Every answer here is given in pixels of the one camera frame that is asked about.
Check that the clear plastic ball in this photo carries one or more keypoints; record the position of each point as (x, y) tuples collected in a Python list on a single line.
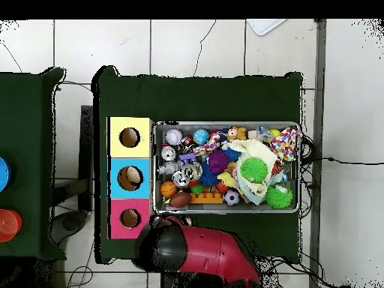
[(264, 132)]

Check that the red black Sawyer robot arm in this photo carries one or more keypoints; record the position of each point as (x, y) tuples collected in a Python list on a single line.
[(210, 252)]

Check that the silver mesh bin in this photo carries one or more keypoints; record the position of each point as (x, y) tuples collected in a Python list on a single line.
[(207, 207)]

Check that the wooden box with three holes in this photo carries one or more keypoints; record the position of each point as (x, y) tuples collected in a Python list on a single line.
[(144, 144)]

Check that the brown toy football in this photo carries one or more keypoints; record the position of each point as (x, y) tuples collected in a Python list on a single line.
[(180, 199)]

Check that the orange toy basketball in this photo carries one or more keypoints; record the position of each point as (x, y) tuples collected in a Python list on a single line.
[(168, 189)]

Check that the black white soccer ball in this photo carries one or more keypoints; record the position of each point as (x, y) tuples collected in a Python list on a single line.
[(231, 197)]

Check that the purple spiky ball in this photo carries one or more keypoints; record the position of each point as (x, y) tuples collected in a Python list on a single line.
[(218, 161)]

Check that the white baseball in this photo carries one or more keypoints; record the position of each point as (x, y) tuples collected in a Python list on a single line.
[(174, 136)]

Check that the blue globe ball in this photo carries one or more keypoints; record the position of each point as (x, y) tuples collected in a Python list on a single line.
[(200, 136)]

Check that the green spiky rubber ball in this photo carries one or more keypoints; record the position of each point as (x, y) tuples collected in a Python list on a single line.
[(253, 170)]

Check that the brown plush monkey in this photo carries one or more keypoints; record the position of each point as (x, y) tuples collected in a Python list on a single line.
[(236, 133)]

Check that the cream knitted cloth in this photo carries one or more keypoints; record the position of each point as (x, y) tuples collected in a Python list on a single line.
[(261, 150)]

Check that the black floor stand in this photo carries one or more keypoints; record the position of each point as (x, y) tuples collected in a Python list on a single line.
[(87, 150)]

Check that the dark green table cloth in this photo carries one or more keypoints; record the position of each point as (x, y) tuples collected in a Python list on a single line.
[(195, 99)]

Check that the blue cup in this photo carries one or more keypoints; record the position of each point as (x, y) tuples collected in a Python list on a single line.
[(3, 174)]

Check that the small green covered table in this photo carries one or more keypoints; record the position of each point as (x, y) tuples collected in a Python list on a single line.
[(27, 120)]

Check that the white tray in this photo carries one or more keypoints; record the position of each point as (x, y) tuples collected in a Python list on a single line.
[(264, 25)]

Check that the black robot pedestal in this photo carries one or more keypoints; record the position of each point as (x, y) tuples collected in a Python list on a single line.
[(192, 283)]

